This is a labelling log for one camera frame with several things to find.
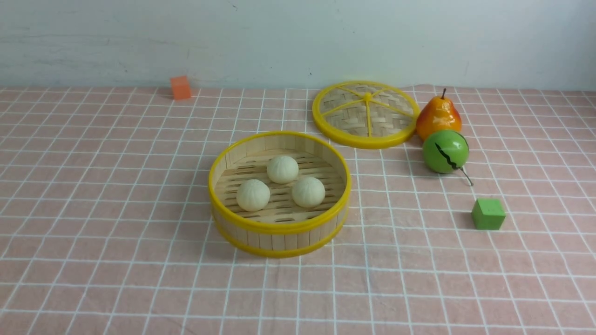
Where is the orange foam cube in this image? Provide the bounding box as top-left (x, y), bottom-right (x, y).
top-left (170, 75), bottom-right (192, 101)

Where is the orange yellow toy pear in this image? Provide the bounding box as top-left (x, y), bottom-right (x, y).
top-left (416, 88), bottom-right (462, 141)

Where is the bamboo steamer tray yellow rim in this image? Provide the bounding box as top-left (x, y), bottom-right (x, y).
top-left (208, 131), bottom-right (352, 257)

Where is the green foam cube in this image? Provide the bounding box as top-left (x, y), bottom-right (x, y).
top-left (471, 198), bottom-right (506, 230)

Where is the white bun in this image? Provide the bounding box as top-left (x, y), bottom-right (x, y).
top-left (236, 180), bottom-right (271, 212)
top-left (266, 155), bottom-right (299, 184)
top-left (291, 176), bottom-right (325, 208)

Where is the green toy watermelon ball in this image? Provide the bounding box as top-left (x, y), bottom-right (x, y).
top-left (423, 129), bottom-right (474, 186)

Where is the woven bamboo steamer lid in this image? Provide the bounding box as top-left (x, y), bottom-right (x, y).
top-left (312, 80), bottom-right (420, 150)

